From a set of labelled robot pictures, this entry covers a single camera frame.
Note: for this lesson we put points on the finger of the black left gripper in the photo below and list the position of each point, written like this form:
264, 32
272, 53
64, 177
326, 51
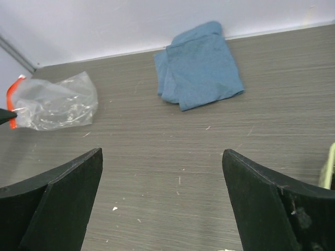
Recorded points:
6, 115

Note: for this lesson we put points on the pale green plastic basket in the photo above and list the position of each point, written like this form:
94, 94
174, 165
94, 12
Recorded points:
326, 178

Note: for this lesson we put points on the blue folded cloth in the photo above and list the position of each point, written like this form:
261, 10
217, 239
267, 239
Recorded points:
197, 68

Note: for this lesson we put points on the clear zip bag orange zipper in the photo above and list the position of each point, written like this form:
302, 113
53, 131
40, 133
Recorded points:
43, 106

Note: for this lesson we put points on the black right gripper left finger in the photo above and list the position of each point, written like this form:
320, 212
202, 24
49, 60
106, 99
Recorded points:
51, 211

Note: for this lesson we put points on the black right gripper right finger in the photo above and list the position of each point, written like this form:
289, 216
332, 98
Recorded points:
274, 211

